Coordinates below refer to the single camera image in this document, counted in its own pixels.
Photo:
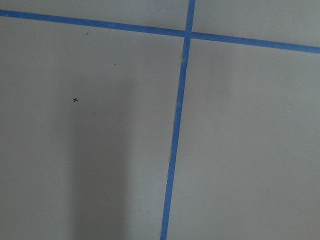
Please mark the blue tape strip crosswise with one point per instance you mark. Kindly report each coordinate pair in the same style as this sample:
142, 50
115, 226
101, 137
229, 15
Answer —
160, 31

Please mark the blue tape strip lengthwise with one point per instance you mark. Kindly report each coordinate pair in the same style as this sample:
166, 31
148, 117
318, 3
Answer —
177, 120

